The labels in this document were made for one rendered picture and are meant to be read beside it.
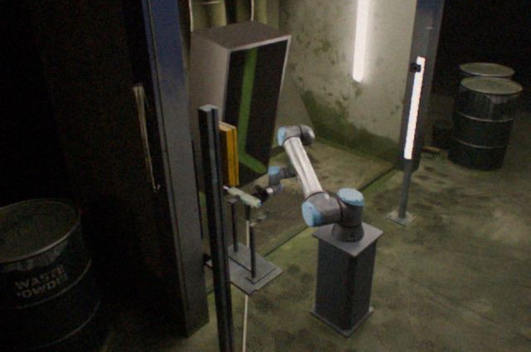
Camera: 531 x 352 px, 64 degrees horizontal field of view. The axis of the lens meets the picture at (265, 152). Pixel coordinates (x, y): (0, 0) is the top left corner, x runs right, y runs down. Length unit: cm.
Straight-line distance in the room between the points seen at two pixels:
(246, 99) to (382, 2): 174
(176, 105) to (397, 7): 280
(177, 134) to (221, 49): 73
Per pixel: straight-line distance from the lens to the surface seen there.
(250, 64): 339
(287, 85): 522
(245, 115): 358
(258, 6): 451
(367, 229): 268
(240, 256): 219
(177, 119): 216
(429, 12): 428
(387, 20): 447
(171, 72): 208
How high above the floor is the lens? 218
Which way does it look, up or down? 26 degrees down
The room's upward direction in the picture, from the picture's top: 1 degrees counter-clockwise
